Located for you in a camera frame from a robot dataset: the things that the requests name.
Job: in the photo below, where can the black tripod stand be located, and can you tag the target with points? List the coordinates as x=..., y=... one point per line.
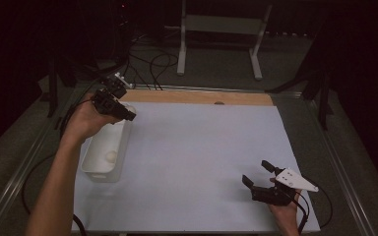
x=323, y=105
x=52, y=91

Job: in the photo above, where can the person's right hand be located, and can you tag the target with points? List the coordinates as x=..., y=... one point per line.
x=288, y=216

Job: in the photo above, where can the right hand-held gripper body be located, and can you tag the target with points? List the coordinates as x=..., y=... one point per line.
x=275, y=195

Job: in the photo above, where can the person's left hand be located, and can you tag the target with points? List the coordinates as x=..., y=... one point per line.
x=85, y=123

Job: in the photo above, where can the grey metal stand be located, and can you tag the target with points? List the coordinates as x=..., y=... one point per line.
x=223, y=24

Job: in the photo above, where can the white rectangular plastic container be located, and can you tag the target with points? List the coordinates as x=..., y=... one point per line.
x=100, y=157

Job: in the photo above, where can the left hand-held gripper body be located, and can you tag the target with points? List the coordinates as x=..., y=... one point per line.
x=104, y=100

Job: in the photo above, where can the white table mat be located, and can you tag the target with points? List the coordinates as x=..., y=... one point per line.
x=183, y=170

